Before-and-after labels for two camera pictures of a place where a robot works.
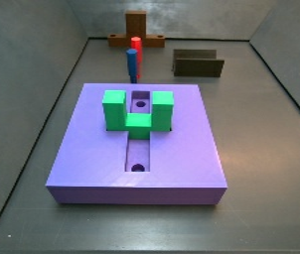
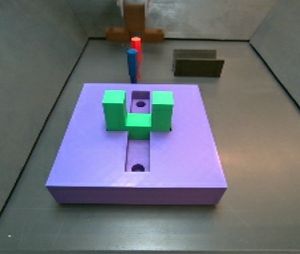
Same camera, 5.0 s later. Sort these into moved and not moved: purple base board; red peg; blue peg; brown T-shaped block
Moved: brown T-shaped block
Not moved: blue peg; purple base board; red peg
